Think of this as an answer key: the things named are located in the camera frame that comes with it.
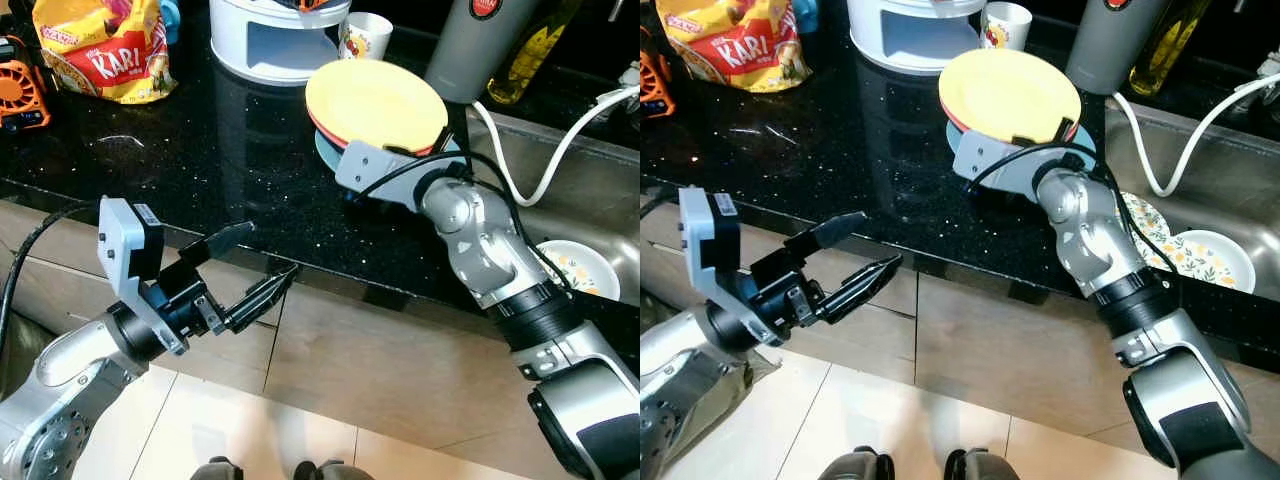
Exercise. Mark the light blue plate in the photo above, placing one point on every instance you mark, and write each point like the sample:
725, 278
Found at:
330, 152
958, 141

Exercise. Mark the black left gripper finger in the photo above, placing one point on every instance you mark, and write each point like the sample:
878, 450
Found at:
862, 285
225, 240
265, 297
830, 232

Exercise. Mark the grey robot right foot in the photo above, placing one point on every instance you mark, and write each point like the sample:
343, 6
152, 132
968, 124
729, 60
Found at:
985, 466
335, 470

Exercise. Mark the grey tumbler with red logo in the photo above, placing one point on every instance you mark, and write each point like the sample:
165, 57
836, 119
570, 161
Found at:
1105, 50
470, 55

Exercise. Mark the blue container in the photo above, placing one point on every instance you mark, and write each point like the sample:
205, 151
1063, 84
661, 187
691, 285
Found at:
170, 18
806, 15

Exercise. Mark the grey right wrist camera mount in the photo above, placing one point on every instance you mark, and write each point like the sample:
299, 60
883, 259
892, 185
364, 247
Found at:
995, 165
380, 175

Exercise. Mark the grey robot left foot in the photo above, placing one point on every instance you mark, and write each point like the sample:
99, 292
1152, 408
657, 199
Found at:
858, 464
218, 469

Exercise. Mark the yellow cooking oil bottle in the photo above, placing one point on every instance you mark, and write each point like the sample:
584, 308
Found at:
530, 55
1165, 50

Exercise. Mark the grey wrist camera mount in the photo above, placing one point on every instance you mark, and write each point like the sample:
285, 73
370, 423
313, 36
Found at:
705, 240
995, 165
380, 175
125, 240

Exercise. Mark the yellow plate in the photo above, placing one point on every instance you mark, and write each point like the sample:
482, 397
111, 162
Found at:
1010, 90
375, 100

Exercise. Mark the white printed cup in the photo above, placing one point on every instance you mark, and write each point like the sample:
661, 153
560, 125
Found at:
365, 38
1005, 25

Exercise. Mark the white round kitchen appliance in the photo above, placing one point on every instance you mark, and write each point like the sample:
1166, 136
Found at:
915, 40
280, 45

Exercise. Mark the grey robot foot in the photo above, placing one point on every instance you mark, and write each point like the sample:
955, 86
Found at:
985, 466
858, 464
335, 470
218, 469

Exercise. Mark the stainless steel sink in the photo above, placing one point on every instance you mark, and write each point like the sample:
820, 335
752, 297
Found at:
1225, 170
590, 190

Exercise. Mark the yellow red Kari packet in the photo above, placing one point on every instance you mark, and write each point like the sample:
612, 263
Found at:
735, 45
105, 55

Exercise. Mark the beige cabinet front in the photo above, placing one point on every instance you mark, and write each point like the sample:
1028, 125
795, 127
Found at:
380, 350
980, 340

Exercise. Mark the white bowl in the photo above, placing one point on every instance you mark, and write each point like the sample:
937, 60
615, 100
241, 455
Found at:
600, 275
1230, 262

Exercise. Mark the red plate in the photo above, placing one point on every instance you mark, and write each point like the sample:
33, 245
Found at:
322, 129
955, 122

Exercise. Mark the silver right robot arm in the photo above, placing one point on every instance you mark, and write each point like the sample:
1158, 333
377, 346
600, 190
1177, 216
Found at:
560, 350
1180, 380

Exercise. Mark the white faucet fitting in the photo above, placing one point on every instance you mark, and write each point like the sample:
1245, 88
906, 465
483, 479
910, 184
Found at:
630, 75
1268, 70

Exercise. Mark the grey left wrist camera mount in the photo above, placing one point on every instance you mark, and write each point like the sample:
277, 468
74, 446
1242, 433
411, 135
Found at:
125, 240
705, 240

